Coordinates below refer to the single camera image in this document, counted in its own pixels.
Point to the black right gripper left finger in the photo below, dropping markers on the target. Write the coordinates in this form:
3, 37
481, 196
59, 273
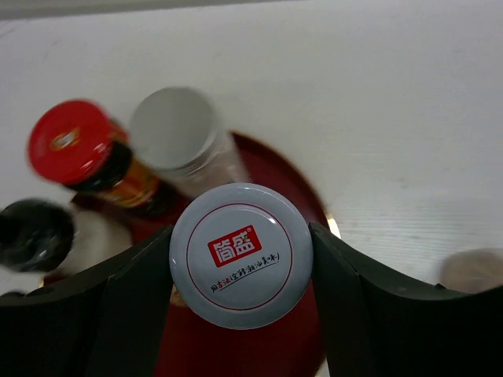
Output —
105, 321

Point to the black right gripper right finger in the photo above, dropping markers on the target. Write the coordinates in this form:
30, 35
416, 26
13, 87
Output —
376, 321

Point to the black-cap white powder bottle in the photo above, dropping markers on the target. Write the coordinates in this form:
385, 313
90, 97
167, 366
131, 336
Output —
38, 236

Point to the pink-lid jar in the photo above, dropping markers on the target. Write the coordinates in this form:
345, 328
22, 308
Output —
472, 271

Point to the white-lid dark sauce jar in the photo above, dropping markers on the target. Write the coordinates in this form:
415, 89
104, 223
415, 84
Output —
241, 256

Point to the red-lid chili sauce jar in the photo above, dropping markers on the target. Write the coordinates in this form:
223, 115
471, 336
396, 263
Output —
76, 144

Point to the round red lacquer tray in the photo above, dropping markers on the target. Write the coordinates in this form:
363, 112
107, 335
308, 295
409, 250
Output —
192, 347

